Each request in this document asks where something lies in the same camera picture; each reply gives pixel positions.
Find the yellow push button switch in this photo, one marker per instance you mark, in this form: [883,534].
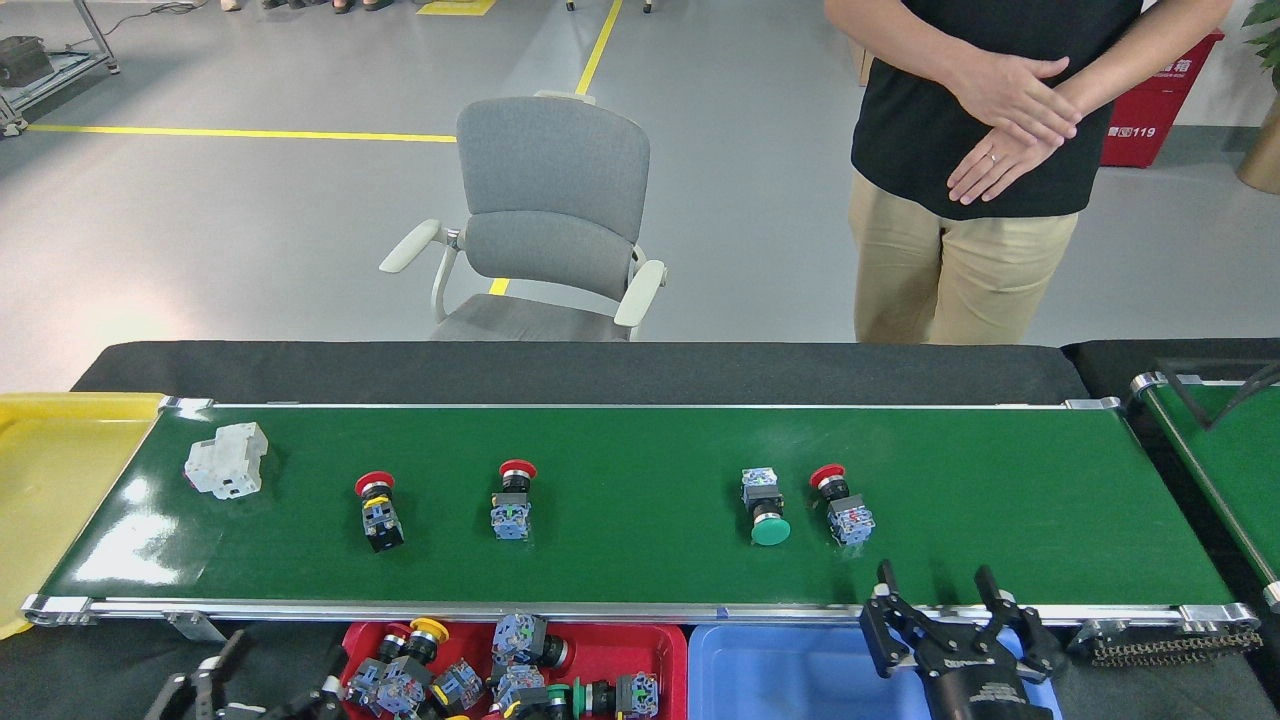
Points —
[428,628]

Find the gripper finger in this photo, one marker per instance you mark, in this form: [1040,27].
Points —
[338,670]
[238,648]
[885,590]
[990,590]

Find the red fire extinguisher box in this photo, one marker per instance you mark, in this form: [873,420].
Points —
[1150,110]

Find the white circuit breaker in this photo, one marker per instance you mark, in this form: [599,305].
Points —
[225,465]

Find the metal frame rack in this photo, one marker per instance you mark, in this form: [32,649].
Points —
[55,85]

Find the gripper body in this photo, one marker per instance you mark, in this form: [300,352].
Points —
[975,690]

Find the person's right hand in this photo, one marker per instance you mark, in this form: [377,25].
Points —
[1010,95]

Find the large green push button switch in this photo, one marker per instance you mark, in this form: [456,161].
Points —
[558,703]

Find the person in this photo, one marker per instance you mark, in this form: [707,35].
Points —
[960,260]

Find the grey office chair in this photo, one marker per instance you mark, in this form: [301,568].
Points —
[550,160]

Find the person's left hand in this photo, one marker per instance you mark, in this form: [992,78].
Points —
[1000,165]

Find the person's right forearm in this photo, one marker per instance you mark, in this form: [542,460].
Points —
[890,35]

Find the potted plant in gold pot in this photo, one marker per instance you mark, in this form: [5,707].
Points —
[1265,150]

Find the blue plastic tray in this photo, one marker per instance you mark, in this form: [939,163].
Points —
[780,680]

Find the red plastic tray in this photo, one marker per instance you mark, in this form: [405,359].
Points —
[640,645]

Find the yellow plastic tray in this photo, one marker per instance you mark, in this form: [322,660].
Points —
[50,480]

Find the person's left forearm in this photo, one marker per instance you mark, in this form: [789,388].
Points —
[1150,50]

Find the green feeder conveyor belt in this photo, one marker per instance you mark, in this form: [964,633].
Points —
[1240,470]

